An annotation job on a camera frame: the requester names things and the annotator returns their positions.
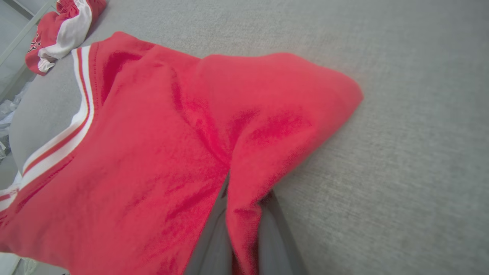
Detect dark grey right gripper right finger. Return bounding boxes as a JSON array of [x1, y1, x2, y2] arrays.
[[258, 191, 308, 275]]

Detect red and white basketball jersey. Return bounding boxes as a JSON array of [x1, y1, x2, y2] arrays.
[[0, 31, 364, 275]]

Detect red shorts with white stripe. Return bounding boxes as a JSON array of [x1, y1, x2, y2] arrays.
[[25, 0, 107, 76]]

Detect grey fabric sofa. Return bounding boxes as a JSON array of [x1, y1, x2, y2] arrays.
[[8, 0, 489, 275]]

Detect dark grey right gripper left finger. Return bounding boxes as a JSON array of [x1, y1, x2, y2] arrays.
[[184, 174, 233, 275]]

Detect grey floor rail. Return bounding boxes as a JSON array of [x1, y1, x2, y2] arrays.
[[0, 2, 58, 67]]

